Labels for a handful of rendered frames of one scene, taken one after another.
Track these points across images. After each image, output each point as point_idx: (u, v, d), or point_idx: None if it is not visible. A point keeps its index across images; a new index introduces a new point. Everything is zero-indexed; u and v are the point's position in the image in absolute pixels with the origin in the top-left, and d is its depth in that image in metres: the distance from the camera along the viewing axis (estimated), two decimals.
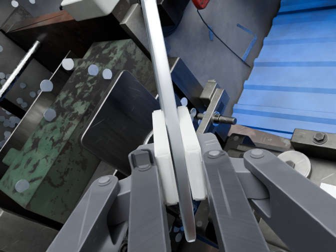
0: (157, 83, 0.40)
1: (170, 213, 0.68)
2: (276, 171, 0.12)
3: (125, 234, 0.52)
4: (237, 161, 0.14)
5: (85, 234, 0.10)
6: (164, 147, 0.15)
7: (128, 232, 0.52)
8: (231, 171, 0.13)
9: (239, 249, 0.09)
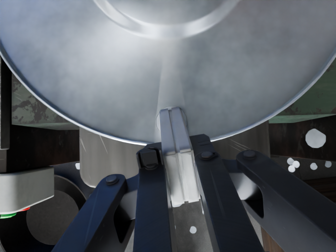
0: None
1: None
2: (269, 172, 0.12)
3: None
4: (229, 162, 0.14)
5: (91, 233, 0.10)
6: (171, 146, 0.15)
7: None
8: (224, 172, 0.13)
9: (234, 250, 0.09)
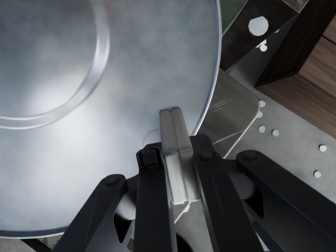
0: (32, 150, 0.22)
1: None
2: (269, 172, 0.12)
3: None
4: (229, 162, 0.14)
5: (91, 233, 0.10)
6: (171, 146, 0.15)
7: None
8: (224, 172, 0.13)
9: (234, 250, 0.09)
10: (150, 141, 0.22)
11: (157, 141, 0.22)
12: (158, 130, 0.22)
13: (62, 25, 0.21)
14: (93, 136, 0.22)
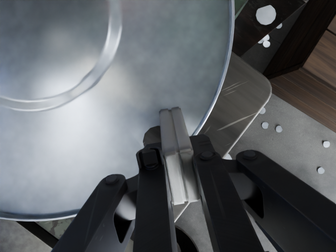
0: (144, 19, 0.22)
1: None
2: (269, 172, 0.12)
3: None
4: (229, 162, 0.14)
5: (91, 233, 0.10)
6: (171, 146, 0.15)
7: None
8: (224, 172, 0.13)
9: (234, 250, 0.09)
10: None
11: None
12: None
13: None
14: None
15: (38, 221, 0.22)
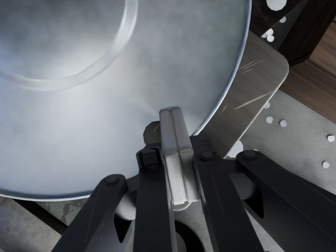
0: None
1: None
2: (269, 172, 0.12)
3: None
4: (229, 162, 0.14)
5: (91, 233, 0.10)
6: (171, 146, 0.15)
7: None
8: (224, 172, 0.13)
9: (234, 250, 0.09)
10: None
11: None
12: None
13: None
14: None
15: (250, 11, 0.21)
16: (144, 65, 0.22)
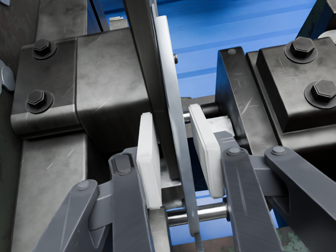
0: None
1: None
2: (297, 169, 0.12)
3: None
4: (257, 158, 0.14)
5: (67, 239, 0.10)
6: (146, 151, 0.15)
7: None
8: (250, 169, 0.12)
9: (253, 247, 0.09)
10: None
11: None
12: None
13: None
14: None
15: (193, 183, 0.19)
16: None
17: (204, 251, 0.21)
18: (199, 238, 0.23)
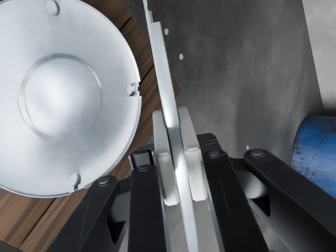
0: None
1: None
2: (276, 171, 0.12)
3: None
4: (237, 161, 0.14)
5: (85, 234, 0.10)
6: (164, 147, 0.15)
7: None
8: (231, 171, 0.13)
9: (239, 249, 0.09)
10: None
11: None
12: None
13: None
14: None
15: (189, 185, 0.19)
16: None
17: None
18: None
